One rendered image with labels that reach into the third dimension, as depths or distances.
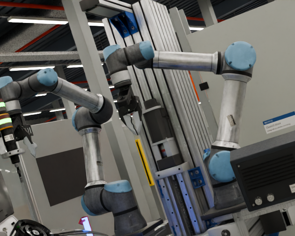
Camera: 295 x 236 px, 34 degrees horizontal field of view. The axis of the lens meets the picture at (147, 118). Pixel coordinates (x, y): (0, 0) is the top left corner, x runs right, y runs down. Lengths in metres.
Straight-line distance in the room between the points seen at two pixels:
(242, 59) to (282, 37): 1.28
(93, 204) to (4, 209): 0.83
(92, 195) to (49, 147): 3.42
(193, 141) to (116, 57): 0.56
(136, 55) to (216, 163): 0.51
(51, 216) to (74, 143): 0.96
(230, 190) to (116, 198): 0.52
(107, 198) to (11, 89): 0.63
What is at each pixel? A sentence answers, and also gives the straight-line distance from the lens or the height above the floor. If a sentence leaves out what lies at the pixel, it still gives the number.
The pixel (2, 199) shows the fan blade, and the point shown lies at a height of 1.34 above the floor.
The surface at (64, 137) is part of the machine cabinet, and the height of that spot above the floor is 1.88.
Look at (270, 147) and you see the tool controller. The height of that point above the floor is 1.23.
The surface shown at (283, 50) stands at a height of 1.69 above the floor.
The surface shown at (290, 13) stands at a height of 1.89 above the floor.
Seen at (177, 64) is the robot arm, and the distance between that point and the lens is 2.03.
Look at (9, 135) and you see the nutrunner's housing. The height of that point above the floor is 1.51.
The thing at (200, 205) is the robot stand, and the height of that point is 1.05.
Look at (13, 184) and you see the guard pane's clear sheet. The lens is 2.87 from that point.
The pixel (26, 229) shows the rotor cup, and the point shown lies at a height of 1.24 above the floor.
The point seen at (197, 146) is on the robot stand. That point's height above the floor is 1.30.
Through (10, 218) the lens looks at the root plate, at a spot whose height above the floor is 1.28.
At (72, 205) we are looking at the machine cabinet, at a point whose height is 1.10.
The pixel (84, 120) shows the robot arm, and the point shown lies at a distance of 2.38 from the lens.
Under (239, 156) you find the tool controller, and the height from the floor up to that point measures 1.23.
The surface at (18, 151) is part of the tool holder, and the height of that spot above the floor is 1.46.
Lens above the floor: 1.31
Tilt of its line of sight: 5 degrees up
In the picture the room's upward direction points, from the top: 18 degrees counter-clockwise
